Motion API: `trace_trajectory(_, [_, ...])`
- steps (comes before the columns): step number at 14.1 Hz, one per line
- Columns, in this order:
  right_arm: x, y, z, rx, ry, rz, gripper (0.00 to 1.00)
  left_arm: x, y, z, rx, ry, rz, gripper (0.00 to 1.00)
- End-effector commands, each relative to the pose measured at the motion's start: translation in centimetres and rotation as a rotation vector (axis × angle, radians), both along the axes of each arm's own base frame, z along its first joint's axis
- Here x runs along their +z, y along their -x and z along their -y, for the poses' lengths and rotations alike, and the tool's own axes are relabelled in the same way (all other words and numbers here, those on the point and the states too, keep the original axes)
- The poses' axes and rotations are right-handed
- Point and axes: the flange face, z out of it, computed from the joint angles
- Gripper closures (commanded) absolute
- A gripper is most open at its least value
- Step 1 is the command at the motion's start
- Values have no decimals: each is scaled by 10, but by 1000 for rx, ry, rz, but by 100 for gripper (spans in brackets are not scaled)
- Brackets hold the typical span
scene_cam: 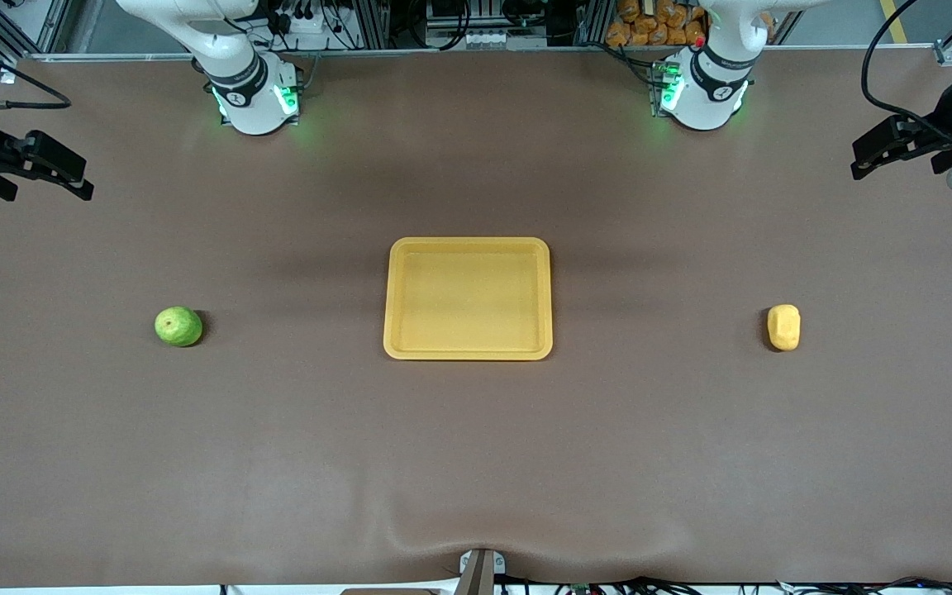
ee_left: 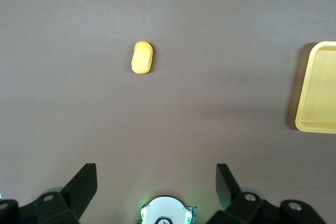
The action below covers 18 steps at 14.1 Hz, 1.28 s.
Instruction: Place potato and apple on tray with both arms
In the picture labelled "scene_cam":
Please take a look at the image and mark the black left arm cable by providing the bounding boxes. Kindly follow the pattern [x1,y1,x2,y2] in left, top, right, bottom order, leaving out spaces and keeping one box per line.
[859,0,952,140]

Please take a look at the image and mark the table cover mat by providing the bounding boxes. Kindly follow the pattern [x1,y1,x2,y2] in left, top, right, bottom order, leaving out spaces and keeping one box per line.
[0,45,952,591]

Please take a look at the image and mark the grey electronics box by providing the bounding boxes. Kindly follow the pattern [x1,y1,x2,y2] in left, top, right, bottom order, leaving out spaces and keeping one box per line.
[425,0,550,50]

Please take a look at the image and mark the box of orange objects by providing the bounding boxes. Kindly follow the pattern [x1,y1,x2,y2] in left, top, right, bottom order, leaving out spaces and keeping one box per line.
[605,0,710,48]

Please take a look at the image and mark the yellow plastic tray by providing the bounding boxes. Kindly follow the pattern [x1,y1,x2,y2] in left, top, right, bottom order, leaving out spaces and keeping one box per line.
[383,236,554,362]

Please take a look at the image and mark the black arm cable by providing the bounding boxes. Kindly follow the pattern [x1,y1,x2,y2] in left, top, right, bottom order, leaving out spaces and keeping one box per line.
[859,0,952,140]
[0,23,73,112]

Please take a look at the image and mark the yellow potato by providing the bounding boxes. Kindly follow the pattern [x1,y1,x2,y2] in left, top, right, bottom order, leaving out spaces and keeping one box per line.
[767,303,802,352]

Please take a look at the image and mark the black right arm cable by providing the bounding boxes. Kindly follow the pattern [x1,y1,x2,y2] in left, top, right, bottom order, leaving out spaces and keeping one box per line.
[0,23,73,112]

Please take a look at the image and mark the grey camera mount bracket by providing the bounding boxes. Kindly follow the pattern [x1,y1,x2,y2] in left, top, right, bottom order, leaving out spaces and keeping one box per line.
[458,547,507,595]

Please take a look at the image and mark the green apple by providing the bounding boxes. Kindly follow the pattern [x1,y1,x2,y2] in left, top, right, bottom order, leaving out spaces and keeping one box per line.
[154,306,204,348]

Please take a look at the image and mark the white power strip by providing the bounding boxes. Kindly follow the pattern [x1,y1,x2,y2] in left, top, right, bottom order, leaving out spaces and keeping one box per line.
[271,0,330,36]

